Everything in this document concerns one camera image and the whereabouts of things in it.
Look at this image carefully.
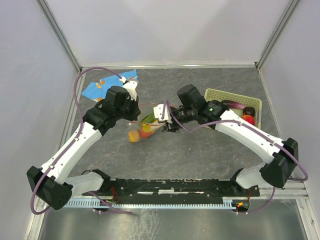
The clear zip top bag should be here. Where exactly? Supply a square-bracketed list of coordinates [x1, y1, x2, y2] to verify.
[127, 103, 164, 143]

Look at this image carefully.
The green leaf vegetable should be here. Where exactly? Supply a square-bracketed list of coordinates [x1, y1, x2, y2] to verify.
[140, 112, 157, 124]

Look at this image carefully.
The yellow banana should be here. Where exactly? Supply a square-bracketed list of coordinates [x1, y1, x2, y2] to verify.
[141, 123, 164, 132]

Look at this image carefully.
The small orange mango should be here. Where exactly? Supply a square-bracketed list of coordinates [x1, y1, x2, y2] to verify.
[128, 130, 141, 143]

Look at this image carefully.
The red strawberry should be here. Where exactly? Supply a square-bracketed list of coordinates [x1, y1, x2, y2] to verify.
[139, 128, 155, 139]

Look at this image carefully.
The pale green plastic basket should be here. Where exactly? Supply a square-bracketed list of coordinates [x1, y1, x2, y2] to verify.
[204, 88, 262, 129]

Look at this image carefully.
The dark purple eggplant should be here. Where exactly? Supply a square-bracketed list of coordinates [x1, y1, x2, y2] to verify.
[221, 100, 246, 110]

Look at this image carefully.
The red apple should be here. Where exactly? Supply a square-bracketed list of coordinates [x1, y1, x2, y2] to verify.
[241, 114, 255, 126]

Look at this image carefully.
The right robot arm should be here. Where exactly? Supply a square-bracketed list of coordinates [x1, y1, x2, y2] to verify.
[153, 84, 299, 196]

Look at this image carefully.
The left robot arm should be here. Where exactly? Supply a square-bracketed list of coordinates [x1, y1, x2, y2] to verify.
[26, 81, 141, 210]

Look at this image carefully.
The blue patterned cloth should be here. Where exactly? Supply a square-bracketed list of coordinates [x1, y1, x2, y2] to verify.
[81, 75, 124, 103]

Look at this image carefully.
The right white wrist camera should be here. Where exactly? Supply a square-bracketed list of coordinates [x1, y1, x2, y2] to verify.
[153, 104, 172, 124]

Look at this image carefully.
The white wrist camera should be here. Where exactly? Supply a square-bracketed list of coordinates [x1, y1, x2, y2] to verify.
[153, 104, 172, 124]
[122, 80, 138, 101]

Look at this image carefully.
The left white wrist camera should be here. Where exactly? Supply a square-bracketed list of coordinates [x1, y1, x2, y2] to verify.
[122, 80, 138, 101]

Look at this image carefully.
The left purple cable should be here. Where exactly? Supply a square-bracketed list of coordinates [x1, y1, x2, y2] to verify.
[30, 66, 135, 216]

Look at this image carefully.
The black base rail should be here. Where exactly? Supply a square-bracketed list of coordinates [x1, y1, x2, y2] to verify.
[94, 178, 260, 204]

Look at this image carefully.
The light blue cable duct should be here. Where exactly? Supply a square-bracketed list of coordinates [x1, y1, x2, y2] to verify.
[64, 196, 236, 210]

